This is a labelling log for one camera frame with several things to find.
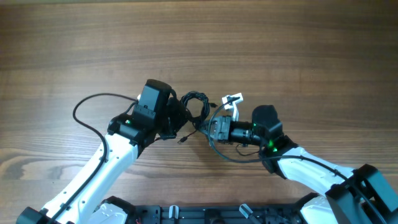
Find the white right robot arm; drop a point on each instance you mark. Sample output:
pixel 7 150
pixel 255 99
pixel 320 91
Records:
pixel 340 194

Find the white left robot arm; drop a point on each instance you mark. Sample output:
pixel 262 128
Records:
pixel 151 118

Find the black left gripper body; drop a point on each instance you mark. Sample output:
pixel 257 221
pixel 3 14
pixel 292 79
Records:
pixel 175 117

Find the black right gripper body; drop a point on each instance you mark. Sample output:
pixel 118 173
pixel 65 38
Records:
pixel 226 128

